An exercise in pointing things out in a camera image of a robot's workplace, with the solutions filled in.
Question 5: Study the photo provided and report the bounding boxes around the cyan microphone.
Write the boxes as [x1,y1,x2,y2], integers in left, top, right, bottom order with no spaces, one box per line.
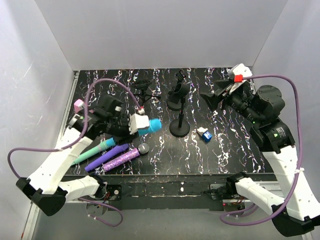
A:
[101,118,162,148]

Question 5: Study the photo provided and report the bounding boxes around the black tripod stand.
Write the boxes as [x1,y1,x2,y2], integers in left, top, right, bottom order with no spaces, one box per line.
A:
[130,79,161,106]

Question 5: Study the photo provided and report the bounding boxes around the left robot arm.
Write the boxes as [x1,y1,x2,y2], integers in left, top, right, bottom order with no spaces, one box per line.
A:
[16,94,150,216]

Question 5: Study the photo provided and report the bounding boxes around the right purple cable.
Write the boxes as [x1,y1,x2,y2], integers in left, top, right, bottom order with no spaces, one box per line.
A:
[219,73,303,225]

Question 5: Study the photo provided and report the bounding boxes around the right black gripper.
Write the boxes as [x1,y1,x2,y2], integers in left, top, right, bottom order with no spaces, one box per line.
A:
[199,78,262,126]

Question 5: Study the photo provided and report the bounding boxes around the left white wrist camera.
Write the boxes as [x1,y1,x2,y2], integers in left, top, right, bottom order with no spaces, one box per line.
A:
[129,106,150,135]

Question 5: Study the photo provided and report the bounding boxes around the blue white small box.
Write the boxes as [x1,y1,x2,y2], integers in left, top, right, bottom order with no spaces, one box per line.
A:
[196,127,213,143]

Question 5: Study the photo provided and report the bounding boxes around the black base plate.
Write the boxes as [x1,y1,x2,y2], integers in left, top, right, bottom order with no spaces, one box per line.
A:
[101,174,229,211]

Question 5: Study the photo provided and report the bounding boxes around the pink box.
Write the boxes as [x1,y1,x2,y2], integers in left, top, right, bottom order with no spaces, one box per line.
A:
[73,99,85,113]

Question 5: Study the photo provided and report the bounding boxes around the mint green microphone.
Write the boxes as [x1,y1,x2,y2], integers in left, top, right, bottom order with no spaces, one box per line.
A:
[71,140,111,166]

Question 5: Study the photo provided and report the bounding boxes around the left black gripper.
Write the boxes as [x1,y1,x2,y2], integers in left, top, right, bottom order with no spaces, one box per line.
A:
[105,114,139,145]

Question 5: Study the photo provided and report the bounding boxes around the glitter purple microphone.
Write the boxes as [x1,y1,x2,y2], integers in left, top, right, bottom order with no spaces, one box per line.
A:
[102,143,150,172]

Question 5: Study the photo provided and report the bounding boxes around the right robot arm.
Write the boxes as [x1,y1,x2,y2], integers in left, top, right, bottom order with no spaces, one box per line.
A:
[201,81,320,237]

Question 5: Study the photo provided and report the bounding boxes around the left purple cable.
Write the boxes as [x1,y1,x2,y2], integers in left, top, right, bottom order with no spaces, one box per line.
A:
[7,78,146,227]

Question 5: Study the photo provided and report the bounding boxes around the purple cable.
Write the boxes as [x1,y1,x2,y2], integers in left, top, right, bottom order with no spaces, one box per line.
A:
[7,78,146,227]
[219,73,303,225]

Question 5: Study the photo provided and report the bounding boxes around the round base mic stand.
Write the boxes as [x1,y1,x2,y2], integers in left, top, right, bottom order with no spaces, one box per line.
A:
[169,70,190,138]

